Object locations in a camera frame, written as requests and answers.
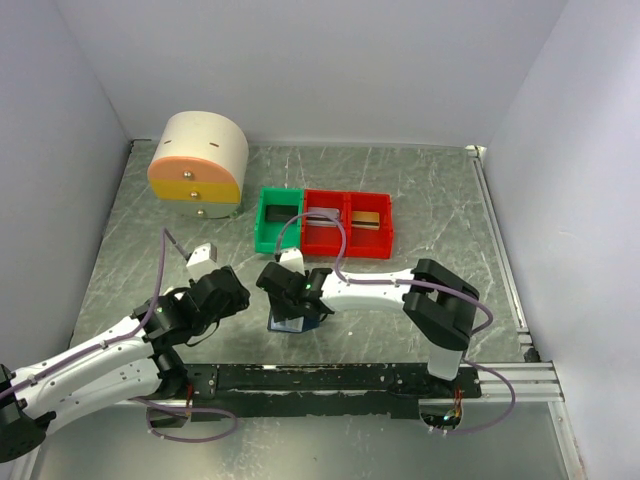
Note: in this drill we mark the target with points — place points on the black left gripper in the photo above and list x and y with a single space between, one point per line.
240 299

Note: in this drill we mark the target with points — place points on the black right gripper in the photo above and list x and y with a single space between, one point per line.
281 311

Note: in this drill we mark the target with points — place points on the blue leather card holder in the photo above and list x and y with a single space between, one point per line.
278 323

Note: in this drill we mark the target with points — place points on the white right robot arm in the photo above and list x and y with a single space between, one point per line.
438 302

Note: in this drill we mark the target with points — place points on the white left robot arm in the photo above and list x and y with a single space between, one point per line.
133 358

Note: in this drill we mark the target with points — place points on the silver card in red bin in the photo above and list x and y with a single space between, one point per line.
323 216

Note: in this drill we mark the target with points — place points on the black card in green bin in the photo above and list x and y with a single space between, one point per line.
280 213

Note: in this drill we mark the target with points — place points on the gold card in red bin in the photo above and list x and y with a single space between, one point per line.
368 220

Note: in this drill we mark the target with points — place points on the red plastic double bin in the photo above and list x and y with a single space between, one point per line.
360 243

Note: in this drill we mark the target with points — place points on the green plastic bin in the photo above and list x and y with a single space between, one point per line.
265 233

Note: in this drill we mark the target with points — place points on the cream round drawer cabinet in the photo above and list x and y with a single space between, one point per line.
199 166

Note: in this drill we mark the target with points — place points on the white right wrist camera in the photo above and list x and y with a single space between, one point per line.
292 259

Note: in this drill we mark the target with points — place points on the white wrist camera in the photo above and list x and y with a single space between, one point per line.
202 261
292 259

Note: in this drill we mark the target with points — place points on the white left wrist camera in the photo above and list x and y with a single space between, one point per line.
202 261

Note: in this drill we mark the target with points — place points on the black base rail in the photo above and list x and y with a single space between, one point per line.
395 390

